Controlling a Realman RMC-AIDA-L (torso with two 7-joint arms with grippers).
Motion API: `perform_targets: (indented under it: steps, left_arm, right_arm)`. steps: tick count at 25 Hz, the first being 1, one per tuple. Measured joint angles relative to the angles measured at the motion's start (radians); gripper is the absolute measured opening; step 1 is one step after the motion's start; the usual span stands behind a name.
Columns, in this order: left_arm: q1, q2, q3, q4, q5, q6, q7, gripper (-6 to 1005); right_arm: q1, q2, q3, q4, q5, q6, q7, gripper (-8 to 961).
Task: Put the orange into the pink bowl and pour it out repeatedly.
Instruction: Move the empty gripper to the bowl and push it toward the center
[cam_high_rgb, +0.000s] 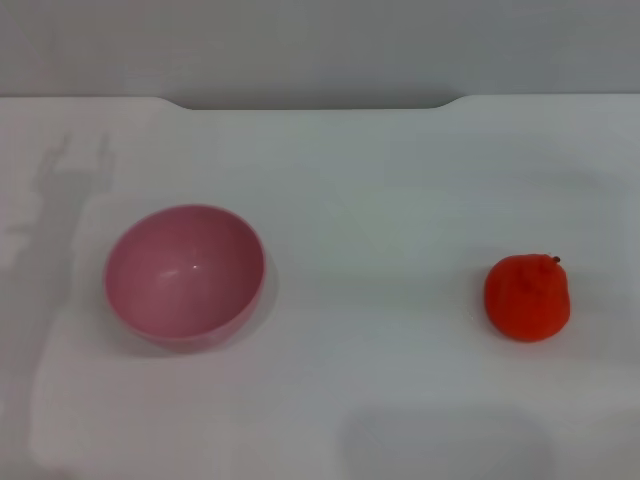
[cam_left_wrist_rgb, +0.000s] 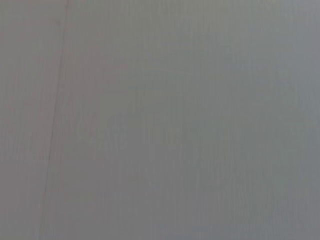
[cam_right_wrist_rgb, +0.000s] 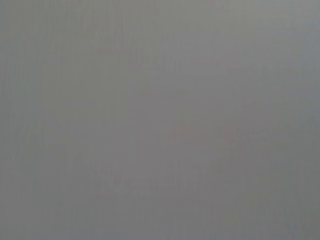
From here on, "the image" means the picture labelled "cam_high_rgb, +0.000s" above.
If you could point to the pink plastic bowl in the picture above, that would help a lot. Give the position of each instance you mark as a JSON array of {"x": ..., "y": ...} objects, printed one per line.
[{"x": 185, "y": 280}]

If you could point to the soft orange toy fruit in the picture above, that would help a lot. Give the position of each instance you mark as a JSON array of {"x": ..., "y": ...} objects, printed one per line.
[{"x": 525, "y": 305}]

